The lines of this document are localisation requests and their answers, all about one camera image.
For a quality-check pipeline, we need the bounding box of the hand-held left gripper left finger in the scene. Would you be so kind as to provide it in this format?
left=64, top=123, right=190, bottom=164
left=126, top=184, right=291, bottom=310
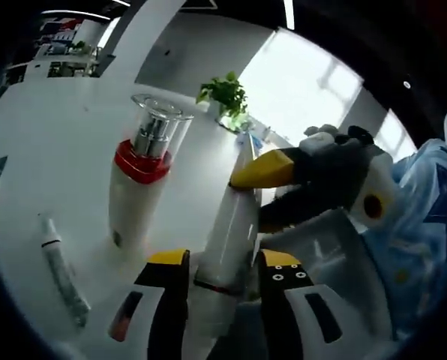
left=99, top=248, right=191, bottom=360

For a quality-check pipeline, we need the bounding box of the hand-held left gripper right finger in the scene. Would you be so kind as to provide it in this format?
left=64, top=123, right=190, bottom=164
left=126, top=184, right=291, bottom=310
left=258, top=249, right=396, bottom=360

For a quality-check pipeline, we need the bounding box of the white skincare tube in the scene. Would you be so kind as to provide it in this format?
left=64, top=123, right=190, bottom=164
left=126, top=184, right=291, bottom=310
left=193, top=148, right=264, bottom=297

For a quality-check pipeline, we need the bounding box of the tall red-collared skincare pump bottle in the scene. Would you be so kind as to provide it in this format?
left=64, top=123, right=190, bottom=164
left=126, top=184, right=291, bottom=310
left=108, top=93, right=195, bottom=260

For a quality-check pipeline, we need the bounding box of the person's light blue shirt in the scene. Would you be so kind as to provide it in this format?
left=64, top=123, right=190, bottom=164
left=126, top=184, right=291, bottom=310
left=391, top=138, right=447, bottom=342

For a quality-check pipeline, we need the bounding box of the blue tissue pack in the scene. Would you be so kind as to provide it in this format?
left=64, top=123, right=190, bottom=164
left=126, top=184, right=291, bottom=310
left=238, top=130, right=264, bottom=150

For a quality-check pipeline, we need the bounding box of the potted green plant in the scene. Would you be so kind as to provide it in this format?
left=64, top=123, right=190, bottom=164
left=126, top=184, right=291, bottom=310
left=196, top=70, right=249, bottom=131

